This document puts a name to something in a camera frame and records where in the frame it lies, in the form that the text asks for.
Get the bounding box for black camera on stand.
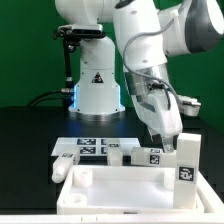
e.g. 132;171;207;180
52;24;106;95

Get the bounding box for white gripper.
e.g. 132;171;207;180
133;90;183;153

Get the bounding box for white square desk top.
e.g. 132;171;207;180
57;165;204;215

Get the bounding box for black cables at base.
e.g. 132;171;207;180
28;87;74;108

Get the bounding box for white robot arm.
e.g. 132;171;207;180
55;0;224;153

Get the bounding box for white marker base sheet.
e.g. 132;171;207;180
51;137;140;156

